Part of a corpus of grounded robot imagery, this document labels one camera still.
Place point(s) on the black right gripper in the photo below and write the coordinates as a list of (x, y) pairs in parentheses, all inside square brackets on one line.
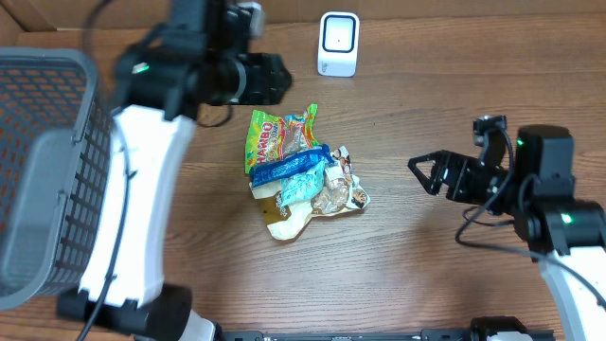
[(449, 163)]

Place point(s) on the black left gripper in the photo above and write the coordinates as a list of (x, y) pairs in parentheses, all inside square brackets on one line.
[(270, 72)]

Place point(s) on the white barcode scanner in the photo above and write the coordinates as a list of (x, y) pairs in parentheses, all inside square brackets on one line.
[(338, 44)]

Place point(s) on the green Haribo candy bag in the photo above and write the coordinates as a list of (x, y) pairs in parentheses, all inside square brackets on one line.
[(272, 138)]

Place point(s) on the grey plastic shopping basket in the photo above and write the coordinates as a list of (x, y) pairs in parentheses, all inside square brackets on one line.
[(55, 154)]

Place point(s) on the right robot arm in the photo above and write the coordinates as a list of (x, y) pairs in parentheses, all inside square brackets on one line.
[(530, 180)]

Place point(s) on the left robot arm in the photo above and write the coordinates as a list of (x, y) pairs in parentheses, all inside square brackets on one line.
[(200, 55)]

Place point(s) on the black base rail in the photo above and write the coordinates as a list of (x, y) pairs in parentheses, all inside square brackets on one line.
[(481, 328)]

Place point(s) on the dark blue snack packet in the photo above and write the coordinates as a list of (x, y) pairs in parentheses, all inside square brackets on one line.
[(290, 166)]

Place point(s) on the light blue snack packet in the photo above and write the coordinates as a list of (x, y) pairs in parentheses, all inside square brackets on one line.
[(302, 186)]

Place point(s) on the beige mushroom snack bag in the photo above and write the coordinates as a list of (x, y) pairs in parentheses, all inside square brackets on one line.
[(341, 194)]

